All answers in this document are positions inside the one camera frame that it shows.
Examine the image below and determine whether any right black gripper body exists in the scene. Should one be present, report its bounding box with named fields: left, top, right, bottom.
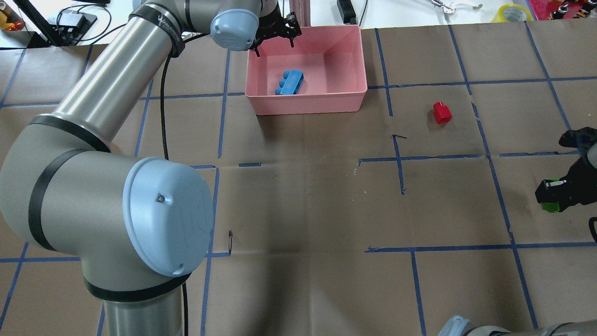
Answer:
left=558, top=127, right=597, bottom=210

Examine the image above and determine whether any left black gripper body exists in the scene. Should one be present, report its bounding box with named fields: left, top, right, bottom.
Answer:
left=254, top=12, right=286, bottom=46

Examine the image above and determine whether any green toy block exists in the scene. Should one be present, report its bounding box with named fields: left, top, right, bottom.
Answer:
left=535, top=179, right=564, bottom=213

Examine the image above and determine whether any blue toy block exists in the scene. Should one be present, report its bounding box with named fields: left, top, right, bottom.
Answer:
left=275, top=69, right=304, bottom=95

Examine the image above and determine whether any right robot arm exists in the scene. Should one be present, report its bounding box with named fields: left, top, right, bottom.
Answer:
left=439, top=127, right=597, bottom=336

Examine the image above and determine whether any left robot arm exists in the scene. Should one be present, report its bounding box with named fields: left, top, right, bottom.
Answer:
left=1, top=0, right=301, bottom=336

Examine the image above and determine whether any pink plastic box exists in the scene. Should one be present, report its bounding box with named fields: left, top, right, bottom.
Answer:
left=245, top=25, right=368, bottom=115

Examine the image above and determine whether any black power adapter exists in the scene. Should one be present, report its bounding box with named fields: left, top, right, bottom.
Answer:
left=336, top=0, right=357, bottom=25

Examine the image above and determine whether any red toy block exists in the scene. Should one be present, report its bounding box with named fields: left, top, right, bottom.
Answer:
left=433, top=101, right=452, bottom=124

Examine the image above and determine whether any red parts tray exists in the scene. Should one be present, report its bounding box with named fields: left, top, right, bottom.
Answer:
left=529, top=0, right=596, bottom=21

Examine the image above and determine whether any yellow tape roll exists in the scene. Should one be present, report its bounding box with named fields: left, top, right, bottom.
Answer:
left=491, top=3, right=533, bottom=23

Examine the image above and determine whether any aluminium frame post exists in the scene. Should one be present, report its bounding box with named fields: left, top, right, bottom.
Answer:
left=289, top=0, right=311, bottom=27

